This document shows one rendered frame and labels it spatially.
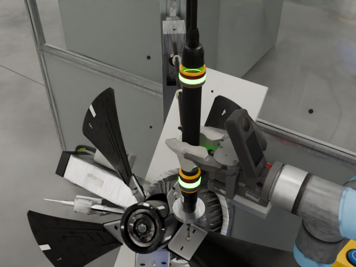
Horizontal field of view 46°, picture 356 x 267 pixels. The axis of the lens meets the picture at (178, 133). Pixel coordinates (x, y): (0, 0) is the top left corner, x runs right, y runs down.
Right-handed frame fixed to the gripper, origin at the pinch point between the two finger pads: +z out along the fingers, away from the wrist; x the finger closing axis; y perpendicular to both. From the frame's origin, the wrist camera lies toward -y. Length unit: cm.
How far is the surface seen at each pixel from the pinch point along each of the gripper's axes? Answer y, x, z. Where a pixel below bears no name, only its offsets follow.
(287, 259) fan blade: 31.5, 6.9, -24.9
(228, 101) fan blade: 7.4, 23.1, 0.3
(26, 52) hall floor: 152, 172, 275
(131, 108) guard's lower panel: 69, 70, 69
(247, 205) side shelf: 64, 43, -3
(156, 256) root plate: 38.3, -4.5, 3.2
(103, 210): 40.6, 1.2, 24.8
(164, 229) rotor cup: 26.4, -3.9, 1.1
